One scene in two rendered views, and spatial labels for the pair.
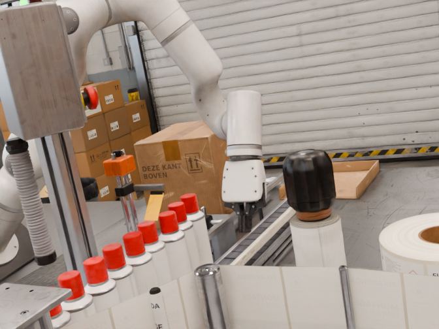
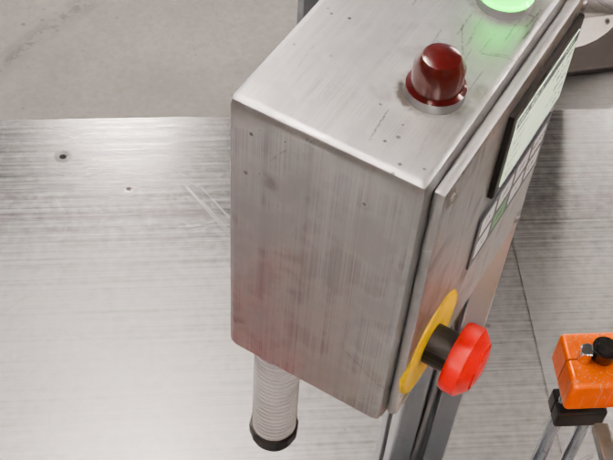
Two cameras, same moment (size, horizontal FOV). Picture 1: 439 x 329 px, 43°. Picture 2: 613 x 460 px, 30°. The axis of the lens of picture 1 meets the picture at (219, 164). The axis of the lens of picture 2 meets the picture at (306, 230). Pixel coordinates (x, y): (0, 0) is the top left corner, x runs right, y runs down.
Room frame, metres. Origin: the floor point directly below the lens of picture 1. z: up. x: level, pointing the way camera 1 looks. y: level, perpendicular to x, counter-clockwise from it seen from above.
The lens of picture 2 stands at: (0.65, -0.01, 1.81)
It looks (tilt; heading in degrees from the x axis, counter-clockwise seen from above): 52 degrees down; 52
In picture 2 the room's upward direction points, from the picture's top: 5 degrees clockwise
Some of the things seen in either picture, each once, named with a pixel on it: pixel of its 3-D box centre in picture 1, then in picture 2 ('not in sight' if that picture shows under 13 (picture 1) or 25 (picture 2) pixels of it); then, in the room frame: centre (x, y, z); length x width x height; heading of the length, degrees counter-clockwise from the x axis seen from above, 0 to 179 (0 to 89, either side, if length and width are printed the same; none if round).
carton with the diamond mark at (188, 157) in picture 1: (197, 170); not in sight; (1.73, 0.07, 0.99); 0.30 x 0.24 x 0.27; 158
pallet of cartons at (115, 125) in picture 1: (85, 147); not in sight; (5.24, 1.21, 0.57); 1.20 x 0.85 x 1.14; 156
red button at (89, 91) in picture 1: (87, 98); (455, 355); (0.90, 0.19, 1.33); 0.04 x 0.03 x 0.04; 25
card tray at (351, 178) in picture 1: (330, 179); not in sight; (1.83, -0.36, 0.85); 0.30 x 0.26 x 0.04; 150
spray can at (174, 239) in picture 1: (176, 264); not in sight; (1.00, 0.11, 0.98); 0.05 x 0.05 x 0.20
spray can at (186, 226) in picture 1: (185, 252); not in sight; (1.05, 0.10, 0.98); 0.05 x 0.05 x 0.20
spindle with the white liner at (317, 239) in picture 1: (317, 236); not in sight; (0.90, -0.14, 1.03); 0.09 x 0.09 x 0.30
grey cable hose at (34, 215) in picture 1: (31, 202); (277, 355); (0.88, 0.31, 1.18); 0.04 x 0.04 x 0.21
